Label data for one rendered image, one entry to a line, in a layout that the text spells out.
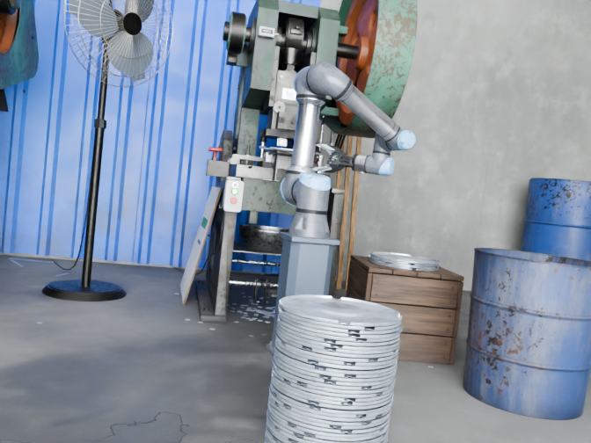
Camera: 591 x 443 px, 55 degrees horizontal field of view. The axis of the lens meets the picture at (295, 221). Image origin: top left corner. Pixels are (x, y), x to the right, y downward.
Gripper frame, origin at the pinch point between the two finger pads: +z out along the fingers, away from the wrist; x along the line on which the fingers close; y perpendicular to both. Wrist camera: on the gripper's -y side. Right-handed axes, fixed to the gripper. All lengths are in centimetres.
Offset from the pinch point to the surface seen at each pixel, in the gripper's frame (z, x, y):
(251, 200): 24.7, 23.6, 7.1
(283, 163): 18.7, 4.4, -6.0
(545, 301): -102, 35, 41
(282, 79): 29.1, -34.7, -11.5
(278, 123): 26.4, -13.6, -9.0
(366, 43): 0, -60, -37
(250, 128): 51, -11, -25
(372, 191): 28, 11, -167
